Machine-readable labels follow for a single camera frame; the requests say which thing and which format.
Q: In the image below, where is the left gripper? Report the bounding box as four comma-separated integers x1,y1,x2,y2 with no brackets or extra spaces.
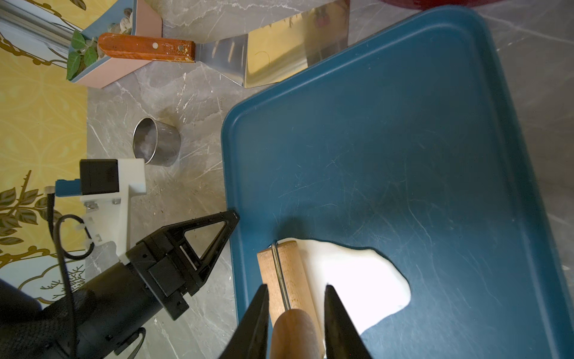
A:
126,209,239,320

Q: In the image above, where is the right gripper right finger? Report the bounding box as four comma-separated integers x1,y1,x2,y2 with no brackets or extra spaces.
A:
324,284,372,358

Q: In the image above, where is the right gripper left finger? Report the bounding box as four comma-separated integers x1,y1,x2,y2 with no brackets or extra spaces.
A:
219,284,269,359

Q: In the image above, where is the wooden rolling pin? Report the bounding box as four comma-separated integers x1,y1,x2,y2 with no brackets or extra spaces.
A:
257,238,325,358

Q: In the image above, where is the white dough lump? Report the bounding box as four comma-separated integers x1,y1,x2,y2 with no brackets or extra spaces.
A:
280,238,411,334

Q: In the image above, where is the teal plastic tray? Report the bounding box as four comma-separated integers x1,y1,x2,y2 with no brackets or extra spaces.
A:
221,6,573,358

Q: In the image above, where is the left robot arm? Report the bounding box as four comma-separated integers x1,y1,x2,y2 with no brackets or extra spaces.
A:
1,210,239,358

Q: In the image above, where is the small glass cup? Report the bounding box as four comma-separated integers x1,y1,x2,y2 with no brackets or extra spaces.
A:
132,118,182,167

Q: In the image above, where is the pink rectangular planter box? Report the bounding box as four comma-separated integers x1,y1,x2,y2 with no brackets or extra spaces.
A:
70,0,163,89

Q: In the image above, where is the red round tray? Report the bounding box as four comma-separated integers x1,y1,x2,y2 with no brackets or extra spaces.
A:
382,0,501,10

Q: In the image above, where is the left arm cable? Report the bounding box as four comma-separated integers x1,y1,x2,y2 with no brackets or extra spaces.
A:
44,192,146,359

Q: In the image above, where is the metal dough scraper wooden handle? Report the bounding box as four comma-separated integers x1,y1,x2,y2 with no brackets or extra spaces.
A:
97,0,351,89

